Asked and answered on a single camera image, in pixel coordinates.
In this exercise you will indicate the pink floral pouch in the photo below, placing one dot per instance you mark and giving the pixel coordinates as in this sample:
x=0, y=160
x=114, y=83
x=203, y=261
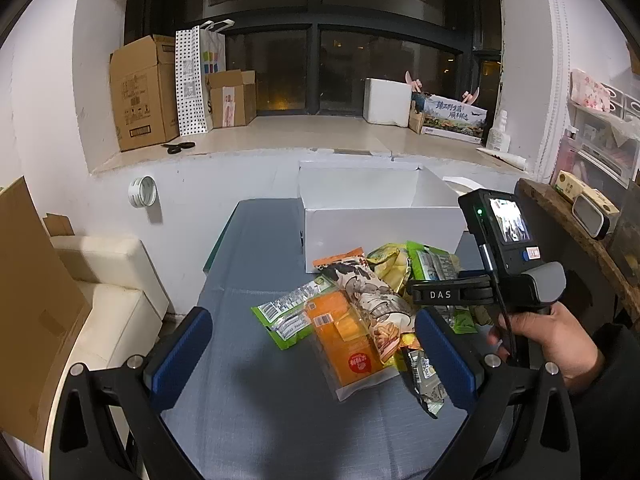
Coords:
x=587, y=92

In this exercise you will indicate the small open cardboard box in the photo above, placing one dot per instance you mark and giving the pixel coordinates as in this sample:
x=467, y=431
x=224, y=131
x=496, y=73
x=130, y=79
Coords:
x=232, y=94

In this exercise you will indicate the orange snack packet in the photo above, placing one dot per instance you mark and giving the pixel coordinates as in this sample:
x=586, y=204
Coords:
x=349, y=359

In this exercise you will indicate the white framed mirror device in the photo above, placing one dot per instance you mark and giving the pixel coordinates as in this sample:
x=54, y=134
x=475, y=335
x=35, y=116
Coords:
x=591, y=217

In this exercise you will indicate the large green snack bag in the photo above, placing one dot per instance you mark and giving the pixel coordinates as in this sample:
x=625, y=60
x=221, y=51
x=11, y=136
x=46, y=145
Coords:
x=432, y=264

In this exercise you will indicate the large brown cardboard box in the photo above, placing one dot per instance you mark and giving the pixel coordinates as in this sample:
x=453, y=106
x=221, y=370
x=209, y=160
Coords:
x=143, y=89

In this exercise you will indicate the small green snack packet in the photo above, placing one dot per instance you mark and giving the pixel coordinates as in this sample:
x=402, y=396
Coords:
x=285, y=319

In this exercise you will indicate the white foam box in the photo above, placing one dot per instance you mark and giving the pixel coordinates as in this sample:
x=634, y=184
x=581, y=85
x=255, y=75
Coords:
x=386, y=102

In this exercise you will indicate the white tape roll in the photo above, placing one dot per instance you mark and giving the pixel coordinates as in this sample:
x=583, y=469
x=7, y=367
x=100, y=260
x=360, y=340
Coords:
x=142, y=192

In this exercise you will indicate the rolled white paper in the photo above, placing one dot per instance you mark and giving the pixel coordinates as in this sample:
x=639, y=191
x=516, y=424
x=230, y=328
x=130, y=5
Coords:
x=515, y=161

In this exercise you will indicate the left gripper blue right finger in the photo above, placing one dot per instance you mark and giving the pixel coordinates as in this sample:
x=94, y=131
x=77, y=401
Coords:
x=453, y=360

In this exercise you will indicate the flat brown cardboard sheet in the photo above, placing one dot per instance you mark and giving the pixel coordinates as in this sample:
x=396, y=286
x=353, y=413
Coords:
x=42, y=312

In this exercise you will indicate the white spray bottle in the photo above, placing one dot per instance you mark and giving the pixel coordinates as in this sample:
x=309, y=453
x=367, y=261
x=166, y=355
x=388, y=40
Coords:
x=498, y=139

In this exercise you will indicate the black scissors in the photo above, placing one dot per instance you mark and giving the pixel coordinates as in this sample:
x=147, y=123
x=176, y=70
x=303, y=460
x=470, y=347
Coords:
x=176, y=148

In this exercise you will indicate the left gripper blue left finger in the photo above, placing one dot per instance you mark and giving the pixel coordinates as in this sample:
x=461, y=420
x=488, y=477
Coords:
x=175, y=356

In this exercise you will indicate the cream sofa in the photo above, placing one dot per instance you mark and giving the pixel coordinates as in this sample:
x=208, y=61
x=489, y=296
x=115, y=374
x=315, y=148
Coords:
x=128, y=303

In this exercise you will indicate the white dotted paper bag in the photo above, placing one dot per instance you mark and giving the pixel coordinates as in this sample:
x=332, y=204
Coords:
x=199, y=51

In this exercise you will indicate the landscape printed long box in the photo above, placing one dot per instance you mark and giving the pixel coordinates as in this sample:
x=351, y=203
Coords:
x=453, y=119

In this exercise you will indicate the cartoon print snack bag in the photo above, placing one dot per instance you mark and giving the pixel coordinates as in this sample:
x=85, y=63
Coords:
x=385, y=314

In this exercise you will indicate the brown wooden side table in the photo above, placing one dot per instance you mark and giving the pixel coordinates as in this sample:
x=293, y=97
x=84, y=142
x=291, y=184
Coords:
x=596, y=292

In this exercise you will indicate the clear plastic drawer organizer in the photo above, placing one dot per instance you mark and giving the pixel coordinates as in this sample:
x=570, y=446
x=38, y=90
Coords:
x=600, y=148

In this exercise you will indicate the silver black snack packet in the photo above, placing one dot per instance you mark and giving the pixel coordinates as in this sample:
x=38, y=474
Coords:
x=425, y=384

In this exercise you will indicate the white open storage box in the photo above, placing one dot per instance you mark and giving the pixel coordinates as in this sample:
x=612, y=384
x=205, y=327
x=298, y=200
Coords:
x=348, y=206

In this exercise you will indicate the yellow Kuromi popcorn bag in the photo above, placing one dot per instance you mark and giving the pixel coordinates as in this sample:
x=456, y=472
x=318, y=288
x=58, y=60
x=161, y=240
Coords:
x=391, y=264

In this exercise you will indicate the person's right hand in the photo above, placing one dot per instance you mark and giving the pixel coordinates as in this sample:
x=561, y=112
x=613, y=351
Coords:
x=564, y=342

